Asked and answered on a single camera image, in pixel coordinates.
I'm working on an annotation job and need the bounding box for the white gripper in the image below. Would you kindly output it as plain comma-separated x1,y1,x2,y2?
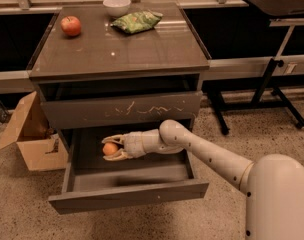
102,132,146,162

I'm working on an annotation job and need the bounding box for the orange fruit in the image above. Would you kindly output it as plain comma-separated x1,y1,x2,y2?
102,142,119,156

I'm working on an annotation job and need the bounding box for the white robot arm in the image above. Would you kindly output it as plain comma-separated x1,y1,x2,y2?
102,120,304,240

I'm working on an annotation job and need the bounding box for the open grey middle drawer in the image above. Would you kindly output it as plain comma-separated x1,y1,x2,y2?
49,122,208,214

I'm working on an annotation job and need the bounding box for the scratched grey top drawer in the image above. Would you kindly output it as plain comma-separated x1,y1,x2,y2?
41,91,202,129

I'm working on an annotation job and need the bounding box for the grey drawer cabinet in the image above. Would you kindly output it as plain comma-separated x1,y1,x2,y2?
26,1,213,152

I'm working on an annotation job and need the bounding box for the cardboard box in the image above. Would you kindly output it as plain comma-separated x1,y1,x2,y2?
0,91,68,171

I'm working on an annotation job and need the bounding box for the green chip bag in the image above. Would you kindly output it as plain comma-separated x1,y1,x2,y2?
110,11,163,34

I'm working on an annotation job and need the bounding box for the red apple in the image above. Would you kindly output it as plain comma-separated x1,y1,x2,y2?
60,16,81,37

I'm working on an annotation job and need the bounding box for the white bowl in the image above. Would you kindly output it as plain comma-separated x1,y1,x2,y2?
103,0,131,17

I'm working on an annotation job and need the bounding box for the black side table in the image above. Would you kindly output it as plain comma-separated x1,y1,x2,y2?
201,0,304,134

